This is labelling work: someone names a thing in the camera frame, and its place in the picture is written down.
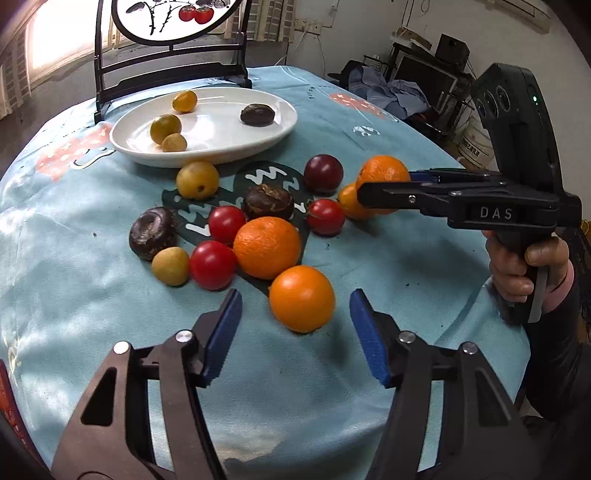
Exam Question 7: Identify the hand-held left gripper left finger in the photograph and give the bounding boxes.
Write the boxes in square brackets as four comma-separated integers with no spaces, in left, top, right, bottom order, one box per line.
[51,288,244,480]

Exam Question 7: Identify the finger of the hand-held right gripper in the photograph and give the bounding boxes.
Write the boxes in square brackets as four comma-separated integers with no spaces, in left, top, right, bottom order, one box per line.
[356,181,467,219]
[409,168,514,186]

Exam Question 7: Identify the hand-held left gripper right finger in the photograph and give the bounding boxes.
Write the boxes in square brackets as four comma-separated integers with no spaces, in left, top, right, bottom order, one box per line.
[348,288,539,480]

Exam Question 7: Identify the rough orange mandarin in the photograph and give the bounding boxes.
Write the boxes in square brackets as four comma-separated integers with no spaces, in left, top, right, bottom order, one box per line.
[233,216,302,280]
[355,155,411,215]

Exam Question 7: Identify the small smooth orange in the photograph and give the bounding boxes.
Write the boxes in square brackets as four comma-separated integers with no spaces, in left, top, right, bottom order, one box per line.
[338,183,376,221]

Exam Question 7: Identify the red cherry tomato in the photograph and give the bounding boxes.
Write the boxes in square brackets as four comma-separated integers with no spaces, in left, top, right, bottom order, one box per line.
[189,240,238,291]
[208,205,247,245]
[307,198,346,236]

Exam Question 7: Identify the dark red plum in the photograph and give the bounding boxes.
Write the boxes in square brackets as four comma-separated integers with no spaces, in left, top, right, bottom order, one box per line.
[303,154,345,193]

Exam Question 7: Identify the large smooth orange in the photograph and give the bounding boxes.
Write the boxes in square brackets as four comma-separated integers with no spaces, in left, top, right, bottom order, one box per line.
[269,265,336,334]

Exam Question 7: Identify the pale yellow plum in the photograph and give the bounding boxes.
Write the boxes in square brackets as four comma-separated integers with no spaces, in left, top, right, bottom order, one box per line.
[151,246,190,287]

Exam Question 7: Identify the dark brown water chestnut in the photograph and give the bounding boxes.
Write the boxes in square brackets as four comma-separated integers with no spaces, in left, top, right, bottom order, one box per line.
[128,207,178,261]
[242,184,295,221]
[239,103,277,127]

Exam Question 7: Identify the large yellow plum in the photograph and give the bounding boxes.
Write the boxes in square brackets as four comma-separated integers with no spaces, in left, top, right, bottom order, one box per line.
[175,160,221,201]

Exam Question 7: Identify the white oval plate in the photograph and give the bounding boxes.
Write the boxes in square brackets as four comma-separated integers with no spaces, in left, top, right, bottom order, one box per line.
[109,87,298,169]

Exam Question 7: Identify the person's right forearm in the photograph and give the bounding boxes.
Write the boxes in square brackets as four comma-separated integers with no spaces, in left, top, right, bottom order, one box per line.
[522,263,591,421]

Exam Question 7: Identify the person's right hand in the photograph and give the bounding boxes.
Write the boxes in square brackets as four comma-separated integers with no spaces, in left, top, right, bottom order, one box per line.
[485,230,575,315]

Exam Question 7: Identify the white plastic bucket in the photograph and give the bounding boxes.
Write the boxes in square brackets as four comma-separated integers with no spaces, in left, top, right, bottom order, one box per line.
[457,108,497,174]

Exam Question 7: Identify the light blue printed tablecloth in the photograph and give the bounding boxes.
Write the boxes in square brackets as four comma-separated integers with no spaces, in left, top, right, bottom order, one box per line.
[0,66,532,480]

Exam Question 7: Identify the blue clothes pile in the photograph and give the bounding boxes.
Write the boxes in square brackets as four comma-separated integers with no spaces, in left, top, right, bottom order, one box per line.
[342,62,432,121]

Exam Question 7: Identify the black monitor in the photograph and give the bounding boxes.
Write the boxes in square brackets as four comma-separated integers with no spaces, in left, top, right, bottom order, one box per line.
[392,44,467,109]

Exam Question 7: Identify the black speaker box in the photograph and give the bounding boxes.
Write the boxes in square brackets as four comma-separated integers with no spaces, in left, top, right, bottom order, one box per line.
[436,33,471,70]

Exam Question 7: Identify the black cloth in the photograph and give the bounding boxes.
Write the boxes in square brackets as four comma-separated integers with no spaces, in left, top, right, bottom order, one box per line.
[327,60,370,88]

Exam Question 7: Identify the yellow green round fruit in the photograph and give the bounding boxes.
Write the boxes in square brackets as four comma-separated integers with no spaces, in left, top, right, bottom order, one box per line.
[150,113,182,145]

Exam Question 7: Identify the checked beige curtain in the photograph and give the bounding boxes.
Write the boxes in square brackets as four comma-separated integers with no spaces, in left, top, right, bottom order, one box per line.
[222,0,296,44]

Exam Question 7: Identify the yellow orange round fruit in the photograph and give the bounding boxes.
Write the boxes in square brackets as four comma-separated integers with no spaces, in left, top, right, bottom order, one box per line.
[172,89,199,114]

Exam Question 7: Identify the black framed persimmon table screen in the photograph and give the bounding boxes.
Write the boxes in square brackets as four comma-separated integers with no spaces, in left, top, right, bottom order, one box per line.
[93,0,254,125]

